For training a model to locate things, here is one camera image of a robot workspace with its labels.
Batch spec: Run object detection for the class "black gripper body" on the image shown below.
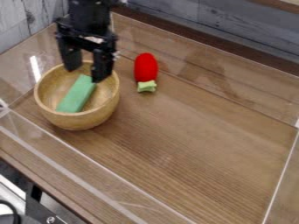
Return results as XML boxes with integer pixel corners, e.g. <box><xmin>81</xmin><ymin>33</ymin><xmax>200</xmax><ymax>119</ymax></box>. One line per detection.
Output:
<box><xmin>55</xmin><ymin>17</ymin><xmax>117</xmax><ymax>53</ymax></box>

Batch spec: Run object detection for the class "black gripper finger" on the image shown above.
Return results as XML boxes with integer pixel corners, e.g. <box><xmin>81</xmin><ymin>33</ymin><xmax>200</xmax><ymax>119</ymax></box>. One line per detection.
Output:
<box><xmin>57</xmin><ymin>39</ymin><xmax>81</xmax><ymax>72</ymax></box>
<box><xmin>90</xmin><ymin>48</ymin><xmax>114</xmax><ymax>83</ymax></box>

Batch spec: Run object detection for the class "light wooden bowl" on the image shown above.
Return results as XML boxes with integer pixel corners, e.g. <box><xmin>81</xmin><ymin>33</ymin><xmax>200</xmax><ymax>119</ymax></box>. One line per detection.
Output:
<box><xmin>33</xmin><ymin>60</ymin><xmax>120</xmax><ymax>130</ymax></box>

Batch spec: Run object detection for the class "green rectangular block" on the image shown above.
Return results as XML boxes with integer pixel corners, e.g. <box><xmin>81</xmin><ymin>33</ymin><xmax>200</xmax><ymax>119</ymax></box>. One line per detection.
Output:
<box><xmin>55</xmin><ymin>74</ymin><xmax>95</xmax><ymax>113</ymax></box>

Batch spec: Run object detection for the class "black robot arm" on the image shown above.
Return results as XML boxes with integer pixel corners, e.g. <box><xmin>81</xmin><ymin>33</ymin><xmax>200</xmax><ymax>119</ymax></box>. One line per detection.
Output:
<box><xmin>54</xmin><ymin>0</ymin><xmax>118</xmax><ymax>83</ymax></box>

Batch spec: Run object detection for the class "red plush strawberry toy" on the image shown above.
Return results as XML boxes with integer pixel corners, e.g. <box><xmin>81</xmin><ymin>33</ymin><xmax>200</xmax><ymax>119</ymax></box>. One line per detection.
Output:
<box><xmin>134</xmin><ymin>52</ymin><xmax>158</xmax><ymax>93</ymax></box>

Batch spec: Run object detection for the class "clear acrylic enclosure panel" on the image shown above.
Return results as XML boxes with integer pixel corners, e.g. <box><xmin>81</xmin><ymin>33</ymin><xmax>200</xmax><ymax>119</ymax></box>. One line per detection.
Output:
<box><xmin>0</xmin><ymin>100</ymin><xmax>194</xmax><ymax>224</ymax></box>

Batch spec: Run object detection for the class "black metal table bracket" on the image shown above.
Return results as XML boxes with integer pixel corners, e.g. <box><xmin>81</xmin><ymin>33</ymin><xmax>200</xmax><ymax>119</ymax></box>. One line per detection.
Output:
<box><xmin>25</xmin><ymin>185</ymin><xmax>69</xmax><ymax>224</ymax></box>

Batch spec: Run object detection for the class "black cable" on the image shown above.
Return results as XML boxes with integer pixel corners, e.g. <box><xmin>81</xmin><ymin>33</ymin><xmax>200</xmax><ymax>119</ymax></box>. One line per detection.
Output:
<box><xmin>0</xmin><ymin>199</ymin><xmax>21</xmax><ymax>224</ymax></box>

